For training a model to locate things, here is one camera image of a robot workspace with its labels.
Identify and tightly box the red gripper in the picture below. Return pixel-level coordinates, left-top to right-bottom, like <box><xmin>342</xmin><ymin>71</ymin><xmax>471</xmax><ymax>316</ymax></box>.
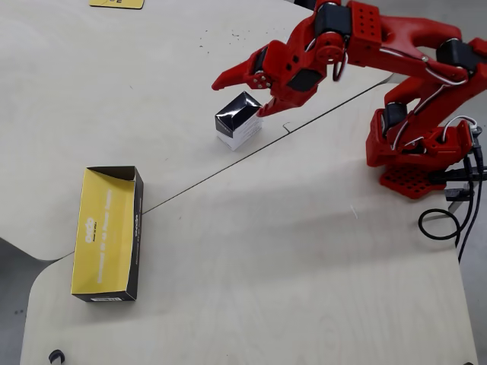
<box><xmin>211</xmin><ymin>17</ymin><xmax>345</xmax><ymax>117</ymax></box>

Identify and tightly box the small black white box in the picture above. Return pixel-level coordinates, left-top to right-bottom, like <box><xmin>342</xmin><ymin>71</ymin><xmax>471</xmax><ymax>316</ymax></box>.
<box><xmin>214</xmin><ymin>90</ymin><xmax>264</xmax><ymax>152</ymax></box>

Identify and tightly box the yellow black open box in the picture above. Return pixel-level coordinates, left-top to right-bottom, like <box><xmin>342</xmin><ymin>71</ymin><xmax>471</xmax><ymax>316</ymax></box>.
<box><xmin>71</xmin><ymin>165</ymin><xmax>145</xmax><ymax>303</ymax></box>

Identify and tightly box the yellow card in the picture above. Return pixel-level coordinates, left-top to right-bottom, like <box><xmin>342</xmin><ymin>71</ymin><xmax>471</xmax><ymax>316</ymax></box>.
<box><xmin>88</xmin><ymin>0</ymin><xmax>146</xmax><ymax>10</ymax></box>

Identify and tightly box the red perforated base plate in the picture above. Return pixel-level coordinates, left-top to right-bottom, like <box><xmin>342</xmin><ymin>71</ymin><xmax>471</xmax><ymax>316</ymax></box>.
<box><xmin>379</xmin><ymin>163</ymin><xmax>450</xmax><ymax>201</ymax></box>

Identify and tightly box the looped black cable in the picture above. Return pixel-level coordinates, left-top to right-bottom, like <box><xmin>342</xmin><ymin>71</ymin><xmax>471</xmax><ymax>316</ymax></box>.
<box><xmin>418</xmin><ymin>178</ymin><xmax>476</xmax><ymax>241</ymax></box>

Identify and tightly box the straight black cable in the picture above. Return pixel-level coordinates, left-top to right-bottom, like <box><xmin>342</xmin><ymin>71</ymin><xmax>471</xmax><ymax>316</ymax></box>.
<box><xmin>457</xmin><ymin>146</ymin><xmax>485</xmax><ymax>264</ymax></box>

